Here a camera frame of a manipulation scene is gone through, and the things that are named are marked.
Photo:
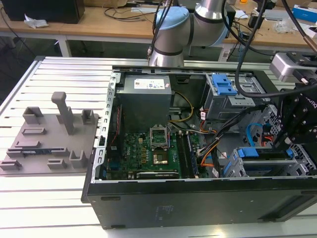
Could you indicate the small black box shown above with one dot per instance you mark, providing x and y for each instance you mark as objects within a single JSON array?
[{"x": 252, "y": 21}]

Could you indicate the metal disk bay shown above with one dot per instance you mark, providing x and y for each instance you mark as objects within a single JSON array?
[{"x": 272, "y": 167}]

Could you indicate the grey metal drive cage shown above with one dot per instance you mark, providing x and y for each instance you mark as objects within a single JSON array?
[{"x": 223, "y": 106}]

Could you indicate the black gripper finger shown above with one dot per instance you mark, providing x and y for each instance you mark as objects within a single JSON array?
[
  {"x": 282, "y": 111},
  {"x": 284, "y": 141}
]

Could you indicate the crumpled white plastic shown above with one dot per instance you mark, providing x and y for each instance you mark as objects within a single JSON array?
[{"x": 34, "y": 22}]

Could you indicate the black graphics card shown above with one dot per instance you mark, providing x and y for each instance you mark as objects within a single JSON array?
[{"x": 156, "y": 174}]

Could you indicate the blue cardboard box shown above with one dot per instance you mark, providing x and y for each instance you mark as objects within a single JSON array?
[{"x": 303, "y": 12}]

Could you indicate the large black box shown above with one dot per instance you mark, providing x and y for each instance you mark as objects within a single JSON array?
[{"x": 42, "y": 10}]

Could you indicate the grey flat box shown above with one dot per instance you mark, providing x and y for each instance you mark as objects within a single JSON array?
[{"x": 275, "y": 15}]

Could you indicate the grey parts rack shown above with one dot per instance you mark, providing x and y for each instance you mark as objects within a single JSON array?
[{"x": 49, "y": 143}]

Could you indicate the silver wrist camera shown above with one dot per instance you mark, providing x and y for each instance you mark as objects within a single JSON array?
[{"x": 282, "y": 67}]

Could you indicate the black PC case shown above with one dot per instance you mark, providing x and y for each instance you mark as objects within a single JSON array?
[{"x": 198, "y": 205}]

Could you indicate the clear plastic bag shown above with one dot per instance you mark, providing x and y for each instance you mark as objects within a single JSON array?
[{"x": 284, "y": 26}]

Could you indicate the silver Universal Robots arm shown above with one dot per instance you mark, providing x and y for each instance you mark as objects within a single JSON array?
[{"x": 173, "y": 32}]

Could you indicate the grey power supply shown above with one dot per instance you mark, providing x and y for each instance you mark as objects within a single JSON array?
[{"x": 143, "y": 104}]

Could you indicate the green RAM stick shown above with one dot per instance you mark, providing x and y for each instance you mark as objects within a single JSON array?
[{"x": 37, "y": 151}]

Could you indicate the blue drive latch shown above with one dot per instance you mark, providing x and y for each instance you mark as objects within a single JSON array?
[{"x": 224, "y": 85}]

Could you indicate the green motherboard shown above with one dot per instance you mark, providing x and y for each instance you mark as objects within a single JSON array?
[{"x": 133, "y": 153}]

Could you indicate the wooden desk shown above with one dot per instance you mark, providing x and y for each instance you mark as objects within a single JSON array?
[{"x": 99, "y": 27}]

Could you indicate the CPU socket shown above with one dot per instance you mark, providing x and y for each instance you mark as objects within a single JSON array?
[{"x": 161, "y": 159}]

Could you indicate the black RAM slot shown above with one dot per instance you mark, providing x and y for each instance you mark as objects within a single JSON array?
[{"x": 182, "y": 153}]

